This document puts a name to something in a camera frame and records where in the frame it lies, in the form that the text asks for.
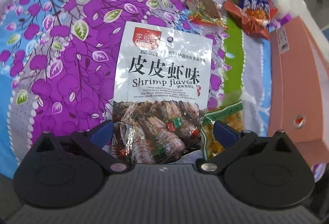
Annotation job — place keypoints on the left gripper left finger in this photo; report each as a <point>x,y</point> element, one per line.
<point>92,143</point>

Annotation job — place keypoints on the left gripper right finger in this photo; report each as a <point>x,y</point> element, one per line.
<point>235,143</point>

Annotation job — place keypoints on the floral purple bedsheet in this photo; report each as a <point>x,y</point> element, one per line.
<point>59,60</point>

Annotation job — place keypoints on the white shrimp flavor snack packet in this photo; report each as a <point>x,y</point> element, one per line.
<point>161,91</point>

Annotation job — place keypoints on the red foil snack packet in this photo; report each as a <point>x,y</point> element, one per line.
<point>247,23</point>

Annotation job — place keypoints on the brown clear snack packet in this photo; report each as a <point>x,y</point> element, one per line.
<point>206,13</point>

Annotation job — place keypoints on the pink cardboard box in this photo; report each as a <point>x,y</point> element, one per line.
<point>299,90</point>

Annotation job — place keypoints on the green peanut snack packet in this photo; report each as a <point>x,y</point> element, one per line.
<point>231,115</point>

